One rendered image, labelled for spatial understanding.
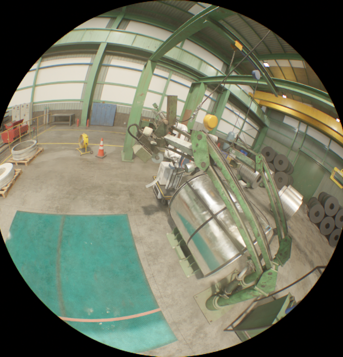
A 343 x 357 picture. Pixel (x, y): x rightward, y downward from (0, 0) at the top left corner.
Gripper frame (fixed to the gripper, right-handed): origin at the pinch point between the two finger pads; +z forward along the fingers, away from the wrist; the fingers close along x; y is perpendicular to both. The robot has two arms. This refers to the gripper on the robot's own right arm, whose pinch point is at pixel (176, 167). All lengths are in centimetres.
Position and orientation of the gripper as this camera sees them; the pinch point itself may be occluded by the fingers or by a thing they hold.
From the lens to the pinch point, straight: 197.6
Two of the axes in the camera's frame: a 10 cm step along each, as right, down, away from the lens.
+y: 9.3, -3.1, 2.1
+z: 3.3, 9.4, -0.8
